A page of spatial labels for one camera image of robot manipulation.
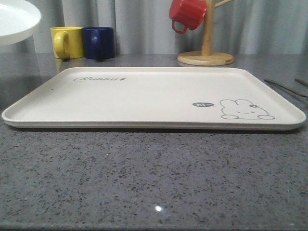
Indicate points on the red mug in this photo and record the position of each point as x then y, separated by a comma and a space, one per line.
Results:
187, 14

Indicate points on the silver metal fork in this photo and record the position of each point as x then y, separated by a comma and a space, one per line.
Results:
286, 88

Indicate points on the yellow mug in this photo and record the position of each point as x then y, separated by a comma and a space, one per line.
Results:
67, 42

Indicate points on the grey curtain backdrop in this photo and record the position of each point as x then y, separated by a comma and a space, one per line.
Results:
144, 26

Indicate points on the dark blue mug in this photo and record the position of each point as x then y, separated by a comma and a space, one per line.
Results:
98, 42

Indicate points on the cream rabbit serving tray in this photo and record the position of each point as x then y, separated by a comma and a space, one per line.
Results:
154, 97

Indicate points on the white round plate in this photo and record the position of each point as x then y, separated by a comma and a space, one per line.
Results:
19, 19

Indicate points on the wooden mug tree stand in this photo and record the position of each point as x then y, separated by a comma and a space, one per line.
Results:
206, 57

